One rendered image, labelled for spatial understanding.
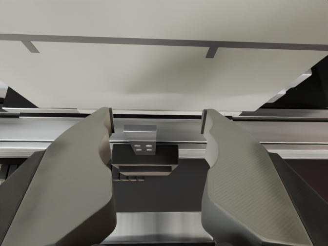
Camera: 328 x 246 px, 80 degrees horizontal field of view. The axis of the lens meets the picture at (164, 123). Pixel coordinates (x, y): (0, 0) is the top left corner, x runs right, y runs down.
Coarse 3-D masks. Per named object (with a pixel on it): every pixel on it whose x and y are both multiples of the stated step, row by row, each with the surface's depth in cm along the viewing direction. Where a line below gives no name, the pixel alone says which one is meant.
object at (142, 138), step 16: (128, 128) 21; (144, 128) 21; (128, 144) 36; (144, 144) 27; (160, 144) 36; (176, 144) 36; (112, 160) 35; (128, 160) 35; (144, 160) 35; (160, 160) 35; (176, 160) 35
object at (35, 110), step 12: (12, 96) 16; (12, 108) 16; (24, 108) 16; (36, 108) 16; (48, 108) 16; (60, 108) 16; (72, 108) 16; (24, 120) 19; (36, 120) 19; (48, 120) 19; (60, 120) 19; (72, 120) 19; (120, 120) 19; (132, 120) 19; (144, 120) 19; (156, 120) 19; (168, 120) 19; (180, 120) 19; (192, 120) 19
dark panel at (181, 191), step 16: (192, 160) 67; (288, 160) 69; (304, 160) 69; (320, 160) 69; (160, 176) 65; (176, 176) 65; (192, 176) 65; (304, 176) 67; (320, 176) 68; (128, 192) 63; (144, 192) 63; (160, 192) 63; (176, 192) 64; (192, 192) 64; (320, 192) 66; (128, 208) 61; (144, 208) 62; (160, 208) 62; (176, 208) 62; (192, 208) 62
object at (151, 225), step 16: (128, 224) 15; (144, 224) 15; (160, 224) 15; (176, 224) 15; (192, 224) 15; (112, 240) 15; (128, 240) 15; (144, 240) 15; (160, 240) 15; (176, 240) 15; (192, 240) 15; (208, 240) 15
